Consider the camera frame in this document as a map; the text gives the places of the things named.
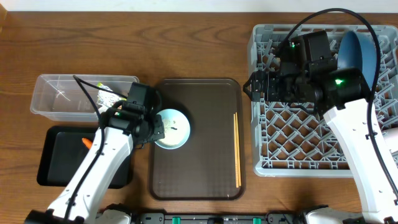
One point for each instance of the light blue rice bowl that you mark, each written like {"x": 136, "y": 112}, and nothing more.
{"x": 176, "y": 129}

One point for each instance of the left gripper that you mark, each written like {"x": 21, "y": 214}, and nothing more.
{"x": 161, "y": 134}

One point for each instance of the green yellow foil wrapper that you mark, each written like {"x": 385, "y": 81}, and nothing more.
{"x": 106, "y": 97}

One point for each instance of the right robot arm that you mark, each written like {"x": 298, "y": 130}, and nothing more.
{"x": 342, "y": 91}

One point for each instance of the dark blue plate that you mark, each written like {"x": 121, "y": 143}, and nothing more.
{"x": 358, "y": 51}

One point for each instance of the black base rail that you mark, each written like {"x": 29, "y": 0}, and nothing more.
{"x": 217, "y": 219}

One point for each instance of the clear plastic bin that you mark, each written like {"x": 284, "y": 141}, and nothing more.
{"x": 59, "y": 98}

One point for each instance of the grey dishwasher rack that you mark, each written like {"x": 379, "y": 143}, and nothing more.
{"x": 288, "y": 142}

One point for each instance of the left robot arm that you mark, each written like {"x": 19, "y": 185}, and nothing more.
{"x": 126, "y": 124}

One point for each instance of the orange carrot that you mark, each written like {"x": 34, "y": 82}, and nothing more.
{"x": 88, "y": 143}

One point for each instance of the pink plastic cup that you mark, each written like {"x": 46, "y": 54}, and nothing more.
{"x": 391, "y": 139}

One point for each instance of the dark brown serving tray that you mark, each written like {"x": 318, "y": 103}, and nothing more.
{"x": 204, "y": 167}

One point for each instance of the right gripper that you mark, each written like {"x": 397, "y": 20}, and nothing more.
{"x": 273, "y": 79}

